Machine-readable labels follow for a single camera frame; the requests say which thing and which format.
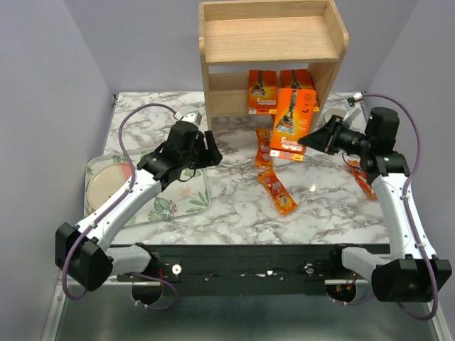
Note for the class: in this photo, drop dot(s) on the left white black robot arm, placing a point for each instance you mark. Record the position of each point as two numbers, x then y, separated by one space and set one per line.
83 251

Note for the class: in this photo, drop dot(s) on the orange razor box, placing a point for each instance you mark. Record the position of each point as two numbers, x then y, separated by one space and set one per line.
302 80
292 122
262 94

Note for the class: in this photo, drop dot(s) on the cream and pink plate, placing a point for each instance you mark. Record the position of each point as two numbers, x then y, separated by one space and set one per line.
106 183

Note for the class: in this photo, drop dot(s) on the leaf-patterned serving tray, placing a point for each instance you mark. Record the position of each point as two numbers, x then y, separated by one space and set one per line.
186 196

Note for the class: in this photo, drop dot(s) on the orange razor pouch upright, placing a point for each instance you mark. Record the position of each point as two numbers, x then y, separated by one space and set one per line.
263 158

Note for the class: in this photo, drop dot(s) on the dark green ceramic bowl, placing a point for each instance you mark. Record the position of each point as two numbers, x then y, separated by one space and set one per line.
337 115

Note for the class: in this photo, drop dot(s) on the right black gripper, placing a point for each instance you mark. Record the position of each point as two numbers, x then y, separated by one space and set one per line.
325 138

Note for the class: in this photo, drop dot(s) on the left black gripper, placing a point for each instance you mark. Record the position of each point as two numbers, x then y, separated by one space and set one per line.
212 157

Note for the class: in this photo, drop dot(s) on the orange razor pouch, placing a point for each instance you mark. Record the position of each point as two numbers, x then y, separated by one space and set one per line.
263 158
361 178
279 194

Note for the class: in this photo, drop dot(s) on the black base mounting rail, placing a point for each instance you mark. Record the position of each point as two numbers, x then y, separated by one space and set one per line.
305 268

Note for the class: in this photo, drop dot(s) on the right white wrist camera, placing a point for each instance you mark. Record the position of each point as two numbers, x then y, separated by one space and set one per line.
355 102

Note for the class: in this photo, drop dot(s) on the aluminium frame rail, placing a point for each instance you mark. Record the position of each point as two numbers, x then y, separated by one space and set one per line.
93 281

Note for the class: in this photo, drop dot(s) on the wooden two-tier shelf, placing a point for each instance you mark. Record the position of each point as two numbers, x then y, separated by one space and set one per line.
251 32

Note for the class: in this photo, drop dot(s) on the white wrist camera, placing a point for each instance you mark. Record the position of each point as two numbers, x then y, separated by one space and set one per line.
355 102
194 117

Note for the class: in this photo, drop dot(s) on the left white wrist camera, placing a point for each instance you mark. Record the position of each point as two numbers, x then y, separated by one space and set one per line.
194 117

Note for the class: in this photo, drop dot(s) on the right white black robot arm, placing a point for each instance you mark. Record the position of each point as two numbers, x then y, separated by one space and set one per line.
414 272

